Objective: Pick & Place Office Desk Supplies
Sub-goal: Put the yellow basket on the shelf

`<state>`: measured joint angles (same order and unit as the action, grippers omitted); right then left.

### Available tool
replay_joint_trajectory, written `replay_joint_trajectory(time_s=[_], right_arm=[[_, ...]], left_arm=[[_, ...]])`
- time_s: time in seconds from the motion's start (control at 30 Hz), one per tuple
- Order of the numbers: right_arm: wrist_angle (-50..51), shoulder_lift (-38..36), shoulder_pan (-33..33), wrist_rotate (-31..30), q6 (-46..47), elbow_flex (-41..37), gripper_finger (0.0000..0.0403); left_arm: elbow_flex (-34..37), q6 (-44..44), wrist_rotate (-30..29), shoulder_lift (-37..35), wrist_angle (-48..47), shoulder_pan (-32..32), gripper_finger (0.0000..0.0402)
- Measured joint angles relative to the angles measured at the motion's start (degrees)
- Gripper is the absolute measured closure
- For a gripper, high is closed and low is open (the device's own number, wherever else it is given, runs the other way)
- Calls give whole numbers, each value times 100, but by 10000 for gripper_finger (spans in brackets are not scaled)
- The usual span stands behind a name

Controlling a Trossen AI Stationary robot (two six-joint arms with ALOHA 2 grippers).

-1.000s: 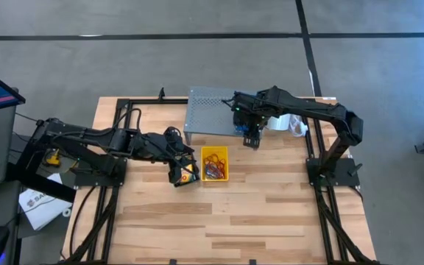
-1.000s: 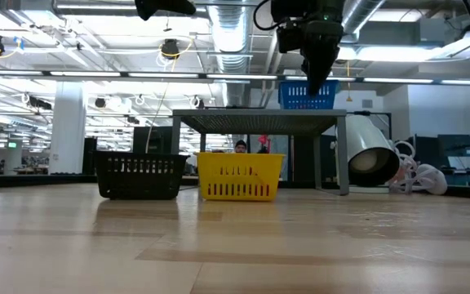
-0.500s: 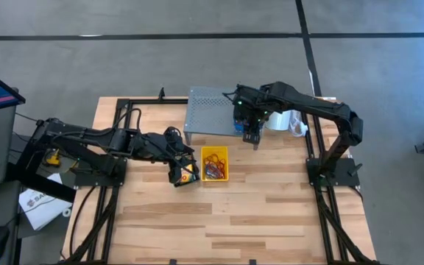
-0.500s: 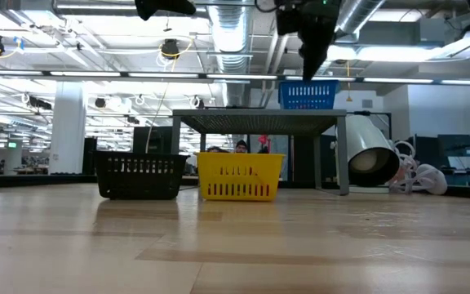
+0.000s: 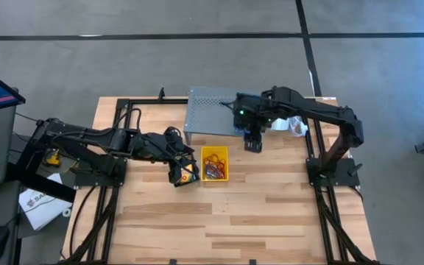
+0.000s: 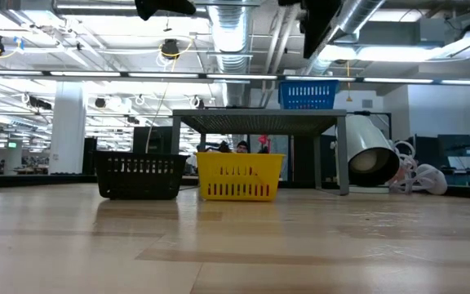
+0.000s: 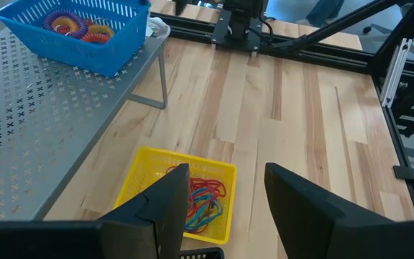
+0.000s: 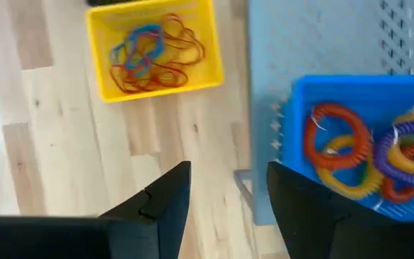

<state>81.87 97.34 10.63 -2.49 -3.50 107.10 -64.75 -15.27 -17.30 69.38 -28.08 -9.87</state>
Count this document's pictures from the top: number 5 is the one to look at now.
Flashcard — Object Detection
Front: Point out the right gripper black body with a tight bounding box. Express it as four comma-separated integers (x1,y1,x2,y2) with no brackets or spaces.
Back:
233,92,272,136

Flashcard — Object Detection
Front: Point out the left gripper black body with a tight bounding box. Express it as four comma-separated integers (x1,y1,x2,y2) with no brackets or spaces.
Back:
160,126,200,185

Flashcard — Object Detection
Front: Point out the red rubber band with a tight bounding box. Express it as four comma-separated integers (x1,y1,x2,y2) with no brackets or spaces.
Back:
211,157,228,174
202,154,219,170

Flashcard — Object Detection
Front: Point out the black plastic basket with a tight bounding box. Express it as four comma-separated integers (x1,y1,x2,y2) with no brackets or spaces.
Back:
167,152,201,188

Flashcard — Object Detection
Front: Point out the yellow plastic basket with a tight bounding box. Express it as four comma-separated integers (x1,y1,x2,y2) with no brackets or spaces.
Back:
200,146,230,183

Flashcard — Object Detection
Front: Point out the blue rubber band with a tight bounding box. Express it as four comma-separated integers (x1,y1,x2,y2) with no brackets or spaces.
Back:
204,163,225,180

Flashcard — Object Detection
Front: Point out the grey perforated metal shelf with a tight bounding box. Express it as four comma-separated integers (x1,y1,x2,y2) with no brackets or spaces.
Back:
183,86,263,145

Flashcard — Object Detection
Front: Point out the clear plastic wrapper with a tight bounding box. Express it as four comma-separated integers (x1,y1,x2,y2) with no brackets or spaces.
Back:
288,116,309,138

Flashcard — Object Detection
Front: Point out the yellow tool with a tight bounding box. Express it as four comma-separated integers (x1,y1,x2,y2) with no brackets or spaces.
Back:
44,149,61,167

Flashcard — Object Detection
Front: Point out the black support beam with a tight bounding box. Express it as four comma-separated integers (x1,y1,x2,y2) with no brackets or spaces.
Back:
5,161,77,203

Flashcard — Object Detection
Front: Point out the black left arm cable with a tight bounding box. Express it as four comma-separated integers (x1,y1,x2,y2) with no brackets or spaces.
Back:
114,107,143,130

